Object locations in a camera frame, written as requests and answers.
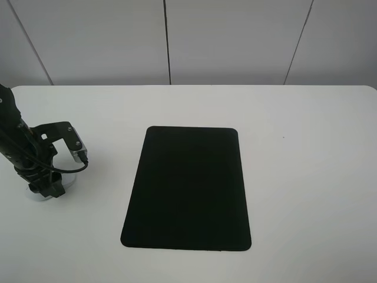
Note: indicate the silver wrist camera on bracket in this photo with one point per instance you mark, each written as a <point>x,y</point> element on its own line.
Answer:
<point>49,133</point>

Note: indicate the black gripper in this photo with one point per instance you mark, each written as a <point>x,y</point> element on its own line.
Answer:
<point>33,163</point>

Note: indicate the black rectangular mouse pad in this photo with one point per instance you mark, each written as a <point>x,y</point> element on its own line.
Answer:
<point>188,192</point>

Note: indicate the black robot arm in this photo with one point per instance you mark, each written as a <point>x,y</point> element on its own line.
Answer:
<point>17,140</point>

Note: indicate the white wireless computer mouse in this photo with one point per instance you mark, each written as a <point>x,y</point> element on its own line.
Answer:
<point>67,181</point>

